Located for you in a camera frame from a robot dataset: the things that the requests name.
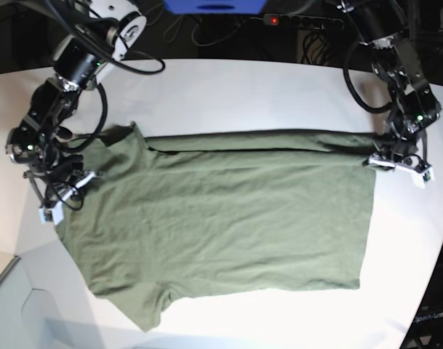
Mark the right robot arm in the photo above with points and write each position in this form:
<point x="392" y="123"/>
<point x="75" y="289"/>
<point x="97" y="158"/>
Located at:
<point x="100" y="34"/>

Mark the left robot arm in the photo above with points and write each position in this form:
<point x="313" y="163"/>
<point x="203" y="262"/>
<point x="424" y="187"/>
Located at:
<point x="382" y="27"/>

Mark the black power strip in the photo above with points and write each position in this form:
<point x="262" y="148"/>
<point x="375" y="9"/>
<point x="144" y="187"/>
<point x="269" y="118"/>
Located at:
<point x="304" y="22"/>

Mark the green t-shirt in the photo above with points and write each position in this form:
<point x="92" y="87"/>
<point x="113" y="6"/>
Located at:
<point x="208" y="215"/>

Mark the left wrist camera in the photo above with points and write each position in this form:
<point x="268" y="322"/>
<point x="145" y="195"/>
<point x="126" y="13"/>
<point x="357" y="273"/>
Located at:
<point x="424" y="177"/>

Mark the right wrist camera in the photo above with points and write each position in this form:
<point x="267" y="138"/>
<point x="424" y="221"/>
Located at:
<point x="54" y="215"/>

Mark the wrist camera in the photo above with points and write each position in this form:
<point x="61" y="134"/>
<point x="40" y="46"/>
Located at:
<point x="54" y="215"/>
<point x="424" y="177"/>

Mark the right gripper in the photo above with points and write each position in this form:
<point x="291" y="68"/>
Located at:
<point x="69" y="193"/>

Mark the blue box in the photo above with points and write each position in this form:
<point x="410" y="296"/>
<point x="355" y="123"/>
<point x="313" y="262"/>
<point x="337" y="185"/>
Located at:
<point x="216" y="7"/>

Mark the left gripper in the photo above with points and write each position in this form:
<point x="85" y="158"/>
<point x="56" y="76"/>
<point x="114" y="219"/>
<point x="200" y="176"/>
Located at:
<point x="412" y="163"/>

